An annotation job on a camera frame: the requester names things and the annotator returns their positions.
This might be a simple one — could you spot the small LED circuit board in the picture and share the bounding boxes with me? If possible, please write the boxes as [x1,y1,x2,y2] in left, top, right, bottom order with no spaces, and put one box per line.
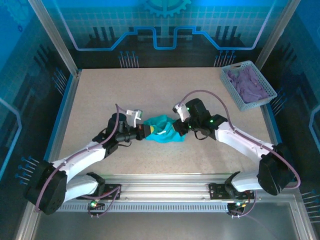
[87,198,106,211]
[227,201,247,210]

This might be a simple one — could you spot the slotted metal cable strip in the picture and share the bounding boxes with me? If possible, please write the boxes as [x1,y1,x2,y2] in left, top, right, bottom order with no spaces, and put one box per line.
[57,202,230,213]

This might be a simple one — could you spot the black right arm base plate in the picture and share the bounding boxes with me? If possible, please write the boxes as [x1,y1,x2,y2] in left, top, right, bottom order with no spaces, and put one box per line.
[208,182,255,201]

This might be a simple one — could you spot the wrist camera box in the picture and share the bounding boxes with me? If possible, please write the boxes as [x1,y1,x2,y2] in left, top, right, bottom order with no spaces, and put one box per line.
[126,108,144,128]
[171,102,191,123]

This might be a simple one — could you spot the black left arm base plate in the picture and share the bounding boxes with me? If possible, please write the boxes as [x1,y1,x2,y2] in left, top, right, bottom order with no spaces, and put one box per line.
[76,183,122,201]

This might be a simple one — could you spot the aluminium mounting rail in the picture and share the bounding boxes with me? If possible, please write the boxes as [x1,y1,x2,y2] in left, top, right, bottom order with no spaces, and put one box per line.
[34,173,301,201]

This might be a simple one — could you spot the purple cloth pile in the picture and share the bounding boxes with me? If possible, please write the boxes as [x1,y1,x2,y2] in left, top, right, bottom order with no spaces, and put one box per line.
[226,65,271,104]

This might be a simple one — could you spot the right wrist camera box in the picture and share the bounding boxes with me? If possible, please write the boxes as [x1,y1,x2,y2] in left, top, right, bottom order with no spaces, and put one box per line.
[171,102,191,123]

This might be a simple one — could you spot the teal t-shirt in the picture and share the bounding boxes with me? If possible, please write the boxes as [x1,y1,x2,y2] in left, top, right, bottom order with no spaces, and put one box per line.
[142,114,187,145]

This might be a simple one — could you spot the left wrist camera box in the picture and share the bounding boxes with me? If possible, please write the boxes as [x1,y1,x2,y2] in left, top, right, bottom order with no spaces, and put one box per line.
[126,108,144,128]

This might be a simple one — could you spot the aluminium frame post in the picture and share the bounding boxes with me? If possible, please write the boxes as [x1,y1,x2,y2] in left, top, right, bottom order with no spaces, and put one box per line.
[251,0,302,78]
[27,0,82,78]

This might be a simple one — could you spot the light blue plastic basket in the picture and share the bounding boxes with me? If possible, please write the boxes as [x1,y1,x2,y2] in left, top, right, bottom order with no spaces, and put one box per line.
[219,60,278,112]

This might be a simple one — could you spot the aluminium table side rail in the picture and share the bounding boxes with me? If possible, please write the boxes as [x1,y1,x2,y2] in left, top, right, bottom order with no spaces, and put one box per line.
[42,71,82,182]
[259,104,293,182]

